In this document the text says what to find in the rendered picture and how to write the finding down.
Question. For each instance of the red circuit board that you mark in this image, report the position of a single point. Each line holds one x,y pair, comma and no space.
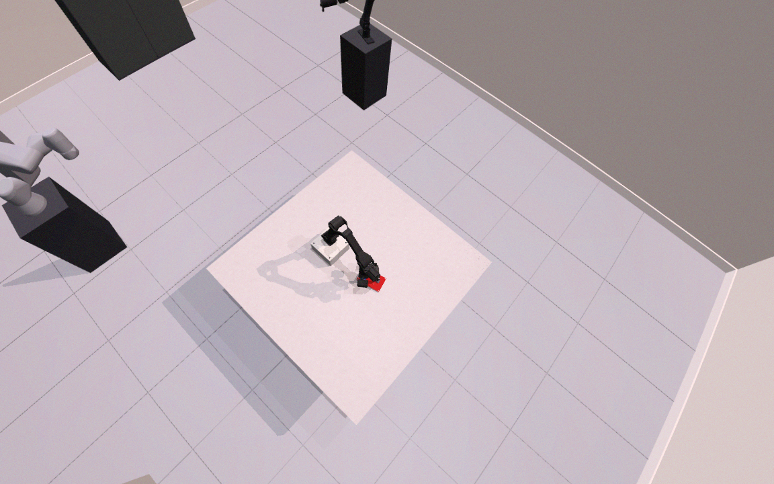
377,284

